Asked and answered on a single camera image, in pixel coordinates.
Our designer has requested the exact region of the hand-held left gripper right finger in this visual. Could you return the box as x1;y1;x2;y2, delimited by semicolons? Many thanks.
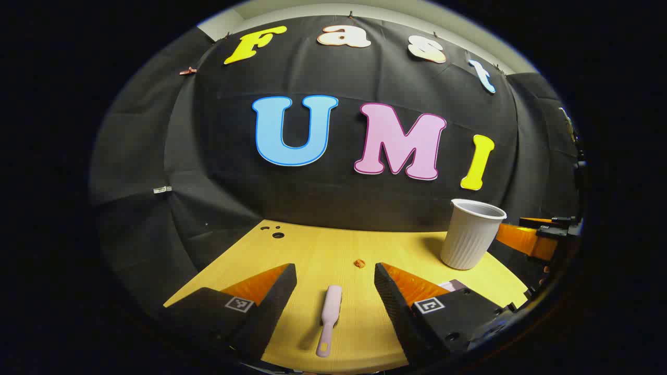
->
374;262;516;368

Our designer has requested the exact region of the light wooden desktop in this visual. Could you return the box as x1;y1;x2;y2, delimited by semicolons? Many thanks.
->
163;219;529;374

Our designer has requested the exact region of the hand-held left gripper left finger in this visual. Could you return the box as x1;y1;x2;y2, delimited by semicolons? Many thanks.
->
156;263;298;365

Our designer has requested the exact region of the black backdrop cloth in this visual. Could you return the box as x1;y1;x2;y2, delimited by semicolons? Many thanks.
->
89;15;584;313

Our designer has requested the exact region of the small pink broom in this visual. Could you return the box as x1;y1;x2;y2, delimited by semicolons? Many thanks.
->
315;284;343;358

